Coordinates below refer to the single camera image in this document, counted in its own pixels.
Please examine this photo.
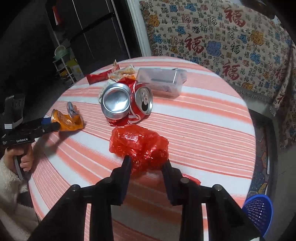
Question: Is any black refrigerator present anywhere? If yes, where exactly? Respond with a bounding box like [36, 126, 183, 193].
[46, 0, 142, 68]

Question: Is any blue plastic basket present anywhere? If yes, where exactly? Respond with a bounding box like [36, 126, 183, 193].
[242, 194, 274, 238]

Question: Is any orange striped tablecloth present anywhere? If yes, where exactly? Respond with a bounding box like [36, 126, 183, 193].
[29, 57, 256, 241]

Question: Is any red plastic bag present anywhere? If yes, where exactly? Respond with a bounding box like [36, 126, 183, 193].
[109, 124, 201, 186]

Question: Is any yellow packet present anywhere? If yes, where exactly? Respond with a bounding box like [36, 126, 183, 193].
[69, 60, 85, 80]

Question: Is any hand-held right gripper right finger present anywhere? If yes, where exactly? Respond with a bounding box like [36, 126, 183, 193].
[161, 160, 262, 241]

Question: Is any white storage rack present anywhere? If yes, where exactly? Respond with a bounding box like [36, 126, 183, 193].
[51, 38, 85, 84]

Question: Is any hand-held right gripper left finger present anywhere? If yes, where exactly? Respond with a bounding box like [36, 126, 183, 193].
[28, 156, 133, 241]

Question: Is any person's left hand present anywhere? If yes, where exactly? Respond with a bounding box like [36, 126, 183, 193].
[6, 148, 34, 172]

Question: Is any hexagon patterned rug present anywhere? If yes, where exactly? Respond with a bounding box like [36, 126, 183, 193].
[248, 111, 271, 202]

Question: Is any clear plastic box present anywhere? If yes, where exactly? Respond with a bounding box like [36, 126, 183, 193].
[136, 67, 188, 98]

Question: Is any yellow white snack wrapper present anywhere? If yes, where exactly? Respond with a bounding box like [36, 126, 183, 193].
[107, 65, 137, 82]

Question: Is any green bowl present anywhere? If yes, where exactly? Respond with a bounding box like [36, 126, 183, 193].
[54, 45, 70, 59]

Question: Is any crushed red soda can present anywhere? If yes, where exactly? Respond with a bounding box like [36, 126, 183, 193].
[100, 77, 154, 127]

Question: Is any printed blanket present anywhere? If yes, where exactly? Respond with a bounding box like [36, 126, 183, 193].
[139, 0, 296, 147]

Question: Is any person's left forearm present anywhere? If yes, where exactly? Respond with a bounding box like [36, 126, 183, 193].
[0, 156, 40, 235]

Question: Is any crushed orange can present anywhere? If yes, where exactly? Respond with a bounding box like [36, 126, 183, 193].
[51, 101, 84, 132]

